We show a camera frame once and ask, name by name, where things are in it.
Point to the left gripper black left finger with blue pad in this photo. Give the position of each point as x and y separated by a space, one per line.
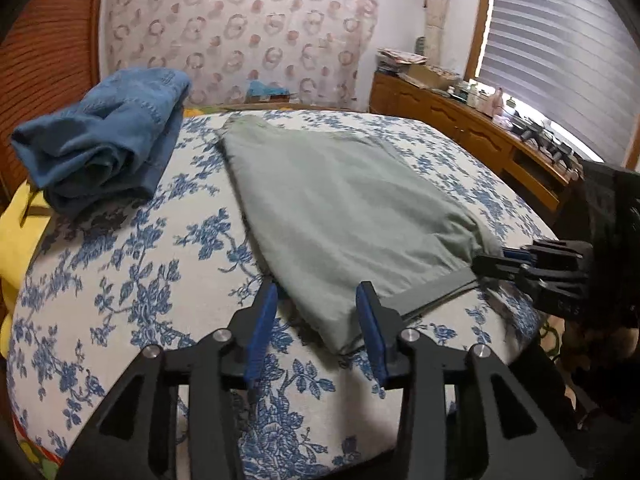
133 432

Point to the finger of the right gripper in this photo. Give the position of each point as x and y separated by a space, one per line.
500 268
520 254

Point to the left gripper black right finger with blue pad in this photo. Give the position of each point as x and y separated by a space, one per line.
463 414

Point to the grey-green pants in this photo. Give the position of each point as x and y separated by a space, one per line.
330 210

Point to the wooden sideboard cabinet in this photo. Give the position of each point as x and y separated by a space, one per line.
524 169

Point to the black handheld device on cabinet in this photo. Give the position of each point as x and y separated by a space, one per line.
528 131

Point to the grey zebra window blind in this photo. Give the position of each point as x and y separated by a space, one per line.
572 60

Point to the blue floral white bedspread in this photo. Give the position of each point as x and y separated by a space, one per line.
315 412

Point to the cardboard box on cabinet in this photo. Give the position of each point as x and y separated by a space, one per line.
433 77

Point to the stack of magazines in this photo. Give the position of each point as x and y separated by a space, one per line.
391 61

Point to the beige lace curtain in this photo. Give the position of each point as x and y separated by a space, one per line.
435 16

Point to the folded blue jeans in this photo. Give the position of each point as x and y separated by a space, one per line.
115 142

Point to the patterned pink circle curtain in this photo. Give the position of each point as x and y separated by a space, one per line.
308 48

